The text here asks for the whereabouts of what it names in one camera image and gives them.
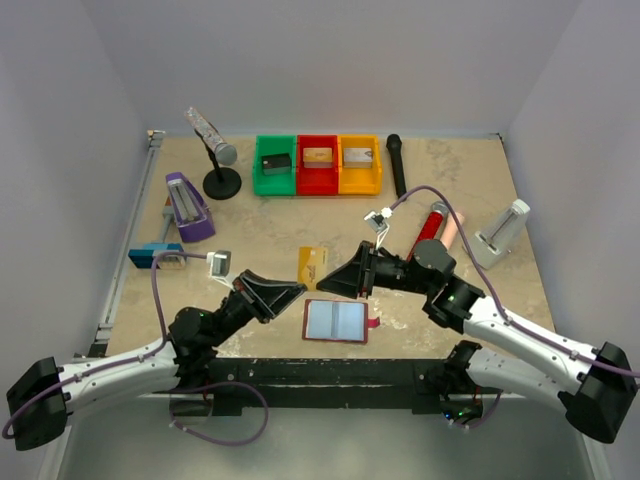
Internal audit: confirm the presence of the red leather card holder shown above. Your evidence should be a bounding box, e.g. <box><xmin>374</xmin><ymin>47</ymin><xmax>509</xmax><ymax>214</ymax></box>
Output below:
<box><xmin>302</xmin><ymin>299</ymin><xmax>380</xmax><ymax>344</ymax></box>

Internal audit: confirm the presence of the glitter silver microphone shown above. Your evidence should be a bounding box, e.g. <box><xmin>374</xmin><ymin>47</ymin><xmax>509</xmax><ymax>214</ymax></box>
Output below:
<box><xmin>184</xmin><ymin>107</ymin><xmax>237</xmax><ymax>166</ymax></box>

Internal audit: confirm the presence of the red microphone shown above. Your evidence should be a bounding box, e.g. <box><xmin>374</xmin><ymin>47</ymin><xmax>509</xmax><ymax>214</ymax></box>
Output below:
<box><xmin>407</xmin><ymin>201</ymin><xmax>449</xmax><ymax>260</ymax></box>

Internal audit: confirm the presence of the tan card in red bin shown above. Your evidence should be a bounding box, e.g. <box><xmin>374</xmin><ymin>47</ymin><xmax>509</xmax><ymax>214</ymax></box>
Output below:
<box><xmin>302</xmin><ymin>147</ymin><xmax>333</xmax><ymax>169</ymax></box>

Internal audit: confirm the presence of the blue grey block toy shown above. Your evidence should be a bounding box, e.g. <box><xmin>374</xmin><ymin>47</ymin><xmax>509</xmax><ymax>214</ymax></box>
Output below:
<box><xmin>128</xmin><ymin>198</ymin><xmax>187</xmax><ymax>269</ymax></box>

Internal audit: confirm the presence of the aluminium frame rail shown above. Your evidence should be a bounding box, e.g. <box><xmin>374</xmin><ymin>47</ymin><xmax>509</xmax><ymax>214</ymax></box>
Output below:
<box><xmin>37</xmin><ymin>130</ymin><xmax>166</xmax><ymax>479</ymax></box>

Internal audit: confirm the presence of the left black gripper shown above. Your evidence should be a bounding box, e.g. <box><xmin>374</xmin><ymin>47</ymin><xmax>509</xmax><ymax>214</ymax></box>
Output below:
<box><xmin>208</xmin><ymin>269</ymin><xmax>309</xmax><ymax>347</ymax></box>

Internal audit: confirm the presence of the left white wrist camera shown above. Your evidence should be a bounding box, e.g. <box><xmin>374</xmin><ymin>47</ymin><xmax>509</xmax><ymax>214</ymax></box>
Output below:
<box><xmin>206</xmin><ymin>250</ymin><xmax>233</xmax><ymax>289</ymax></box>

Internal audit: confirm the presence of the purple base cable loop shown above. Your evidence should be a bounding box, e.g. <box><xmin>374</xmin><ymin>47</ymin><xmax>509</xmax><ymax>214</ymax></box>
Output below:
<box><xmin>168</xmin><ymin>382</ymin><xmax>270</xmax><ymax>445</ymax></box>

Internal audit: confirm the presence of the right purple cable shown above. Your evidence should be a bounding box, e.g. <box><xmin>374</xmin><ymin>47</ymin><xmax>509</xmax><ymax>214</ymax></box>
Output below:
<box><xmin>389</xmin><ymin>185</ymin><xmax>640</xmax><ymax>379</ymax></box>

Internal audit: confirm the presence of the white metronome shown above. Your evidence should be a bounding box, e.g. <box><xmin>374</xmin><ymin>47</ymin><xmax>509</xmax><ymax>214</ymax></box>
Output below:
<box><xmin>470</xmin><ymin>199</ymin><xmax>530</xmax><ymax>270</ymax></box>

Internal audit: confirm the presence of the black microphone stand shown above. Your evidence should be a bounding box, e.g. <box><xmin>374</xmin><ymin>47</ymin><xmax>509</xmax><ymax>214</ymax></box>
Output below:
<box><xmin>195</xmin><ymin>130</ymin><xmax>242</xmax><ymax>200</ymax></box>

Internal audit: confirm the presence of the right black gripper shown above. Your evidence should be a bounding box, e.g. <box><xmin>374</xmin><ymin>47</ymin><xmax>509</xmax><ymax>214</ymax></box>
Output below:
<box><xmin>318</xmin><ymin>241</ymin><xmax>435</xmax><ymax>300</ymax></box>

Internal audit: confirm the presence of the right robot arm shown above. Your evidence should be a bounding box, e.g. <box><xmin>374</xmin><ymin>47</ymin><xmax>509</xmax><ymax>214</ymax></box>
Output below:
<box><xmin>317</xmin><ymin>240</ymin><xmax>639</xmax><ymax>444</ymax></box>

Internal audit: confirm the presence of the pink microphone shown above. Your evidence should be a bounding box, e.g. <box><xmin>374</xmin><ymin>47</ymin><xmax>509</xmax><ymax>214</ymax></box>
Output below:
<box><xmin>440</xmin><ymin>211</ymin><xmax>465</xmax><ymax>250</ymax></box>

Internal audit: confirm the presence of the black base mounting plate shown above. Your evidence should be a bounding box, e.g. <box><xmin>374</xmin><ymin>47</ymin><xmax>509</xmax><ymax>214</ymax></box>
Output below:
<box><xmin>167</xmin><ymin>358</ymin><xmax>487</xmax><ymax>416</ymax></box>

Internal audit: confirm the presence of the yellow plastic bin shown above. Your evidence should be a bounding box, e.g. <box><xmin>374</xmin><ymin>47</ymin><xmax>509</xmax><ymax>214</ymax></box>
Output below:
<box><xmin>338</xmin><ymin>134</ymin><xmax>383</xmax><ymax>196</ymax></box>

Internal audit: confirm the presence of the black card in green bin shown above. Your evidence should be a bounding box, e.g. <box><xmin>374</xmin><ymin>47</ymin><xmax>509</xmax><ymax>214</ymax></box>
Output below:
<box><xmin>260</xmin><ymin>153</ymin><xmax>292</xmax><ymax>176</ymax></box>

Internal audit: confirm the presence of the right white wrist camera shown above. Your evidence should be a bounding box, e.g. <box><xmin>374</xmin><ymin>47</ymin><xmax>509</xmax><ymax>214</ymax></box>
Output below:
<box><xmin>364</xmin><ymin>207</ymin><xmax>393</xmax><ymax>249</ymax></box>

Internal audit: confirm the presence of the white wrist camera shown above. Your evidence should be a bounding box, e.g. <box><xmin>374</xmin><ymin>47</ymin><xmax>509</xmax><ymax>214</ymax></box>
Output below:
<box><xmin>206</xmin><ymin>250</ymin><xmax>233</xmax><ymax>289</ymax></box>
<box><xmin>364</xmin><ymin>207</ymin><xmax>393</xmax><ymax>249</ymax></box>

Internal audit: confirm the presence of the red plastic bin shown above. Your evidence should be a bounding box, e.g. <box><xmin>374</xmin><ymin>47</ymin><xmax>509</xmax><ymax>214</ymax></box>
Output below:
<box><xmin>296</xmin><ymin>135</ymin><xmax>340</xmax><ymax>196</ymax></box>

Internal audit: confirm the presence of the black microphone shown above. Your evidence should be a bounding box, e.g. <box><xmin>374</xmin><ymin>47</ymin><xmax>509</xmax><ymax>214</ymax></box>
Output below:
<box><xmin>386</xmin><ymin>134</ymin><xmax>407</xmax><ymax>198</ymax></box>

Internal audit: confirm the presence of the green plastic bin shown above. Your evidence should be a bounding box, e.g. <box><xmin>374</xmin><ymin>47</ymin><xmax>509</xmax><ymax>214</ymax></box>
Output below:
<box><xmin>252</xmin><ymin>135</ymin><xmax>297</xmax><ymax>196</ymax></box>

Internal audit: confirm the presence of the silver card in yellow bin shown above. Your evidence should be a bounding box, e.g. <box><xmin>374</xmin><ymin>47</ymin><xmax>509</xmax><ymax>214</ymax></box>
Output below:
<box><xmin>343</xmin><ymin>147</ymin><xmax>374</xmax><ymax>169</ymax></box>

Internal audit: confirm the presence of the tan card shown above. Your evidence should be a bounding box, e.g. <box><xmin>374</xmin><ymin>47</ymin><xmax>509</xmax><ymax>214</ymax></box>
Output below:
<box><xmin>297</xmin><ymin>246</ymin><xmax>329</xmax><ymax>291</ymax></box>
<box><xmin>302</xmin><ymin>147</ymin><xmax>333</xmax><ymax>169</ymax></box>

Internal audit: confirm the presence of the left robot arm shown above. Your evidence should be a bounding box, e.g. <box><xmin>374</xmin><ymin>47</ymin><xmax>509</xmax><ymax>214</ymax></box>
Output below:
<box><xmin>1</xmin><ymin>270</ymin><xmax>307</xmax><ymax>451</ymax></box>

